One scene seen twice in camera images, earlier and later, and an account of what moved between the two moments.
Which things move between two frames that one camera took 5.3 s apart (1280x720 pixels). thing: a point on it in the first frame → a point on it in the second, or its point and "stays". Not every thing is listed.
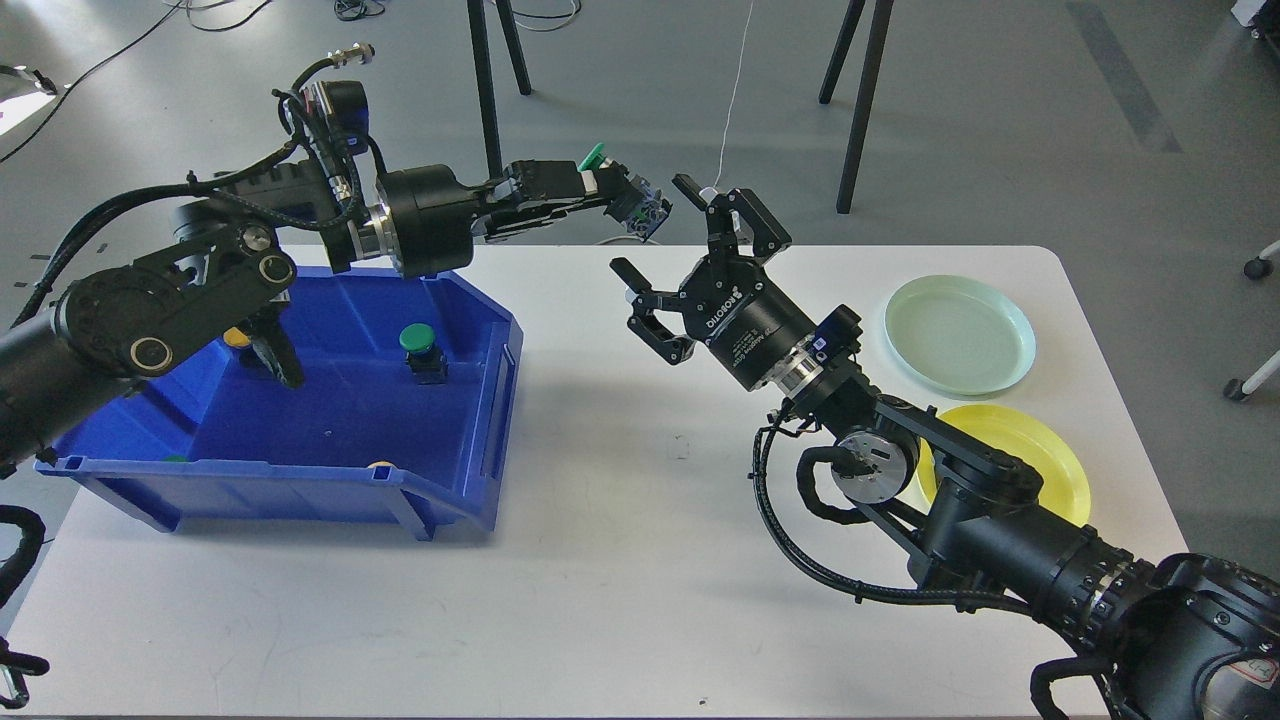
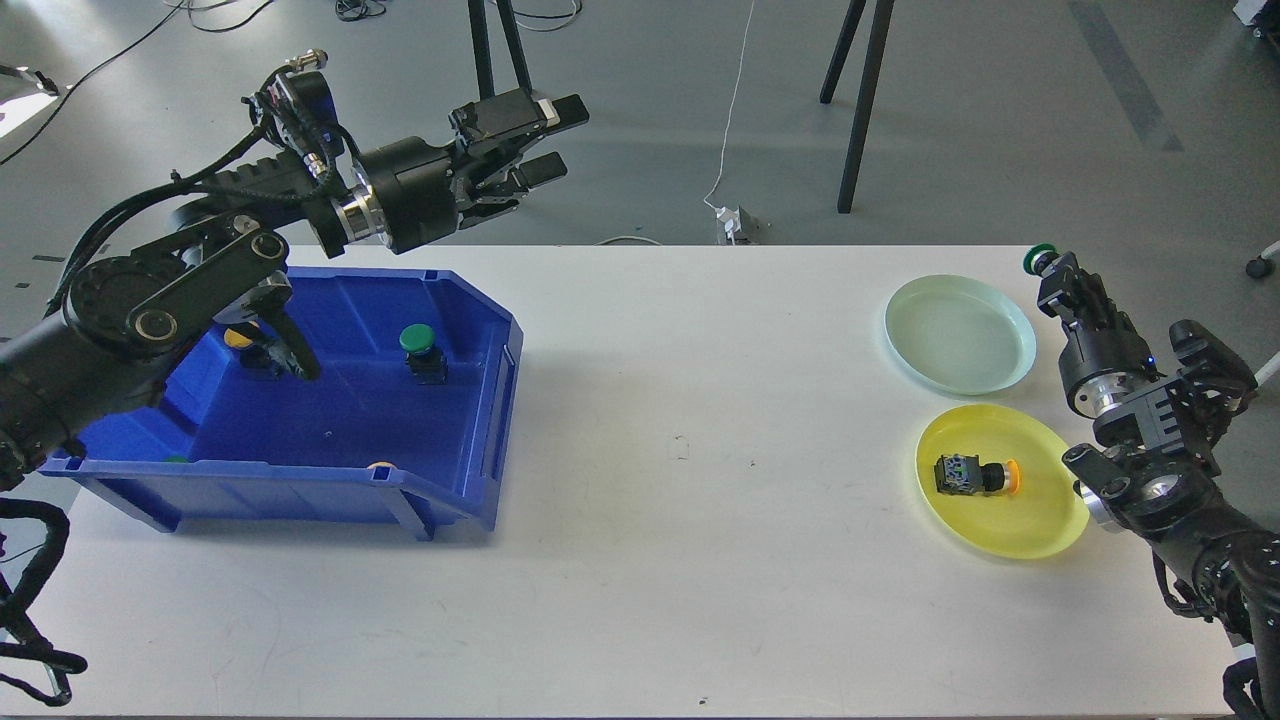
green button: x=428 y=363 stays
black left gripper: x=430 y=215 → x=411 y=180
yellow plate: x=1064 y=488 stays
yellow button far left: x=235 y=337 stays
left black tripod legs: x=478 y=28 stays
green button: x=640 y=207 → x=1038 y=257
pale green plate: x=958 y=335 stays
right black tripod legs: x=881 y=20 stays
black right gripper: x=729 y=306 → x=1099 y=367
